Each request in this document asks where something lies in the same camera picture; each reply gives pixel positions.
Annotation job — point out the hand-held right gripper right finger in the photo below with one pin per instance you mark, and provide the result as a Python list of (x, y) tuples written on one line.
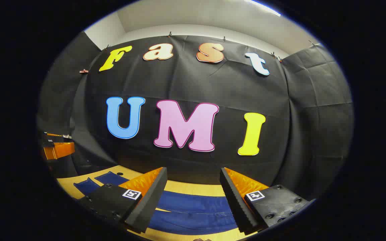
[(236, 204)]

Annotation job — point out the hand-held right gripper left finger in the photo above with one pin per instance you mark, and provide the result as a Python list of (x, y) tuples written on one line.
[(151, 201)]

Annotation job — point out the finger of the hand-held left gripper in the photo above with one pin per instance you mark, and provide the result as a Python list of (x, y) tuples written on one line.
[(60, 150), (54, 138)]

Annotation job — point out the blue denim jeans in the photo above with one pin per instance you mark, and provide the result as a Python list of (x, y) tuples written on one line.
[(193, 207)]

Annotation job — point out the black backdrop cloth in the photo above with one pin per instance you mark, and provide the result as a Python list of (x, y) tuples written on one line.
[(186, 83)]

